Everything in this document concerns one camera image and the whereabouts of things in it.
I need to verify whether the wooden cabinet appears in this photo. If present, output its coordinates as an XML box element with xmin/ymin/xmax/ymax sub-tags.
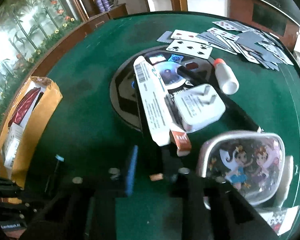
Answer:
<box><xmin>86</xmin><ymin>3</ymin><xmax>128</xmax><ymax>30</ymax></box>

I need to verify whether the white bottle orange cap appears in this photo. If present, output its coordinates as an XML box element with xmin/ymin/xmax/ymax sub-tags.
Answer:
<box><xmin>213</xmin><ymin>58</ymin><xmax>240</xmax><ymax>95</ymax></box>

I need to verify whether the tan cardboard box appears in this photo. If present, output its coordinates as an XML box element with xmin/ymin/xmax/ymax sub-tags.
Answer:
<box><xmin>0</xmin><ymin>76</ymin><xmax>63</xmax><ymax>188</ymax></box>

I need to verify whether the dark red pouch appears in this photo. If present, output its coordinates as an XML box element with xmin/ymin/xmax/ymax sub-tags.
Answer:
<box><xmin>8</xmin><ymin>87</ymin><xmax>45</xmax><ymax>126</ymax></box>

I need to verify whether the white plug charger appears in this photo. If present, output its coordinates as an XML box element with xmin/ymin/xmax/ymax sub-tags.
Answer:
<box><xmin>174</xmin><ymin>83</ymin><xmax>227</xmax><ymax>133</ymax></box>

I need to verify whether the spread of playing cards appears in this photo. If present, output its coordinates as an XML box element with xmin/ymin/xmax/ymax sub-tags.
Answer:
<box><xmin>156</xmin><ymin>20</ymin><xmax>295</xmax><ymax>71</ymax></box>

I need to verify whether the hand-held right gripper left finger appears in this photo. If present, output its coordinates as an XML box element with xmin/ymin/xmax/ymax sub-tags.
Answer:
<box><xmin>22</xmin><ymin>145</ymin><xmax>138</xmax><ymax>240</ymax></box>

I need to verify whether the clear cartoon pouch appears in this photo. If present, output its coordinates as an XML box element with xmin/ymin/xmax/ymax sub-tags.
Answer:
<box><xmin>196</xmin><ymin>129</ymin><xmax>286</xmax><ymax>208</ymax></box>

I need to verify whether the white toothpaste box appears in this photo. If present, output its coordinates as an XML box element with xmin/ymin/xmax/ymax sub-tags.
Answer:
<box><xmin>133</xmin><ymin>56</ymin><xmax>192</xmax><ymax>157</ymax></box>

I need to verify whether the floral glass panel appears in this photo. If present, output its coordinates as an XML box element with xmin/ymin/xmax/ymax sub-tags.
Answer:
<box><xmin>0</xmin><ymin>0</ymin><xmax>82</xmax><ymax>140</ymax></box>

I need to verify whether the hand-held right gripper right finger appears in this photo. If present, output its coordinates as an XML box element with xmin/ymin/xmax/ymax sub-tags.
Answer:
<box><xmin>164</xmin><ymin>168</ymin><xmax>278</xmax><ymax>240</ymax></box>

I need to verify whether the green white medicine box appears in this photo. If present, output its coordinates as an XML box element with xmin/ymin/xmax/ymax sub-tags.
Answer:
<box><xmin>4</xmin><ymin>123</ymin><xmax>25</xmax><ymax>168</ymax></box>

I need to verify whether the table control panel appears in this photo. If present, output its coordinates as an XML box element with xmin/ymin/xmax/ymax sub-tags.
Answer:
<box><xmin>109</xmin><ymin>45</ymin><xmax>217</xmax><ymax>133</ymax></box>

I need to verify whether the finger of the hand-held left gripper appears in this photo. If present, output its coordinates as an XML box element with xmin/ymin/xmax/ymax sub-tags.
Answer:
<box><xmin>45</xmin><ymin>154</ymin><xmax>65</xmax><ymax>196</ymax></box>

